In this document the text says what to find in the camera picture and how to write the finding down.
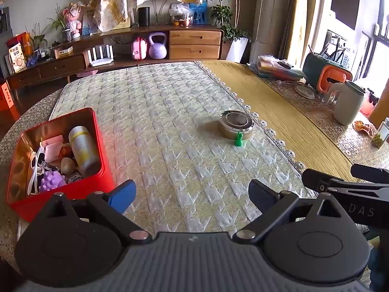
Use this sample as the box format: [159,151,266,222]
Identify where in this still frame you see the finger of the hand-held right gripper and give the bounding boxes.
[351,163,389,185]
[302,168,350,193]

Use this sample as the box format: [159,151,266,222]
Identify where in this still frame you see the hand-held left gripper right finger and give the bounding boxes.
[232,180,357,244]

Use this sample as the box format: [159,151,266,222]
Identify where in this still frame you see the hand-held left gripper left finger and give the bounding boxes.
[36,180,153,247]

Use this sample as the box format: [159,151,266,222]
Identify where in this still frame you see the red metal storage box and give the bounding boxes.
[6,107,116,223]

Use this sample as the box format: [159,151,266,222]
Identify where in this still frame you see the round metal tin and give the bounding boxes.
[219,110,255,140]

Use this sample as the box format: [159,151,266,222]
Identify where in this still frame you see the clear jar of green beads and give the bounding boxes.
[372,124,389,148]

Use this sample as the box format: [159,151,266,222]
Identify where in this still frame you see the patterned beige tablecloth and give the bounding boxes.
[0,64,389,269]

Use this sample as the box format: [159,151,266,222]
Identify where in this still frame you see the orange snack wrapper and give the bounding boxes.
[354,121,376,138]

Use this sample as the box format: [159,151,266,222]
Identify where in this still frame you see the white bottle with yellow label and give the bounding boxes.
[68,126,101,178]

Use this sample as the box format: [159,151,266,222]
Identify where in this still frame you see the beige wooden egg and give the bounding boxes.
[60,157,76,176]

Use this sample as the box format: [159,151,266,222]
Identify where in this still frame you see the red knife block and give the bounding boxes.
[360,88,380,116]

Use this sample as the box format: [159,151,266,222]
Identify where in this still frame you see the purple spiky ball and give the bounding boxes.
[40,171,67,193]

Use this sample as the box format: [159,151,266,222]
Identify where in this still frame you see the white electric kettle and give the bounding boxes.
[326,80,366,126]

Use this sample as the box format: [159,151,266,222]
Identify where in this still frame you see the pale pink soap box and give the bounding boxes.
[44,142,66,163]

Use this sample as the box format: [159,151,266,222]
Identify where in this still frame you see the small pink box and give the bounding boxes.
[41,135,64,150]

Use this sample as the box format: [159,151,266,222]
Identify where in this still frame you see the yellow woven table mat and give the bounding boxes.
[200,60,366,183]

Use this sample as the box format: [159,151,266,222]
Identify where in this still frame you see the quilted cream mat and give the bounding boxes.
[49,60,318,241]

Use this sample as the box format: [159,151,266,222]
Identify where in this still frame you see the green and orange container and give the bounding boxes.
[303,52,353,93]

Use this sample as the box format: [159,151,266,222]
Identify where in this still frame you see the pile of plastic bags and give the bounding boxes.
[256,55,306,80]

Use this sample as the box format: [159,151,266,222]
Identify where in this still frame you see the white router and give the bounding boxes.
[87,45,115,67]

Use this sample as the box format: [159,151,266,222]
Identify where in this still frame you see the white square planter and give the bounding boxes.
[225,37,250,64]

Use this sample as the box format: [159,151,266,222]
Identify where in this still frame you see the pink small case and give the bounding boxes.
[131,36,149,60]

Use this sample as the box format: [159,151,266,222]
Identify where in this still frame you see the purple kettlebell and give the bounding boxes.
[148,32,168,59]

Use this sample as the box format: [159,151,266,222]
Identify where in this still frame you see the orange cardboard box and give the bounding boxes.
[0,82,14,112]

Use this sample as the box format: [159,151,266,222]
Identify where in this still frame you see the small cream box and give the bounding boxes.
[54,46,74,59]

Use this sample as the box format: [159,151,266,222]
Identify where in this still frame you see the yellow curtain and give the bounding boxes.
[279,0,335,68]

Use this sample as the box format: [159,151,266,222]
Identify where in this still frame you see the wooden sideboard cabinet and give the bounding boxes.
[4,24,226,98]

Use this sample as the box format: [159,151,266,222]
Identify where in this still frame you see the yellow printed snack packet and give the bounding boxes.
[7,44,27,74]

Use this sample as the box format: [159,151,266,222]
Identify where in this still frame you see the small leafy plant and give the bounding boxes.
[30,22,48,51]

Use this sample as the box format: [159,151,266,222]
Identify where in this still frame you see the black cylinder speaker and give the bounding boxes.
[138,6,151,27]

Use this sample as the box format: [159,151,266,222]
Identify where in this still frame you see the potted green plant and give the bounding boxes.
[48,4,72,42]

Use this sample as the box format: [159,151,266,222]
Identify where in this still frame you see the green indoor tree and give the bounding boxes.
[203,0,251,42]

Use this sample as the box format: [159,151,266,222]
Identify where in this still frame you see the pink flower bouquet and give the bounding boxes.
[62,2,84,37]

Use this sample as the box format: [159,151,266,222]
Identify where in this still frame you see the orange gift bag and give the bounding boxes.
[6,32,33,57]

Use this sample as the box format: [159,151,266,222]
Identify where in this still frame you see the clear plastic bag of food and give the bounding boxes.
[168,3,194,27]

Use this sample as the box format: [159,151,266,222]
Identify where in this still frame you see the white fan-shaped ornament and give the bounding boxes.
[150,0,180,25]

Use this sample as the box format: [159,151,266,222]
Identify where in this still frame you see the white cable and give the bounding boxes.
[27,142,47,196]

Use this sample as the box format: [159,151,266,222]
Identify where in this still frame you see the dark wall panel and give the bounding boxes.
[331,0,362,31]

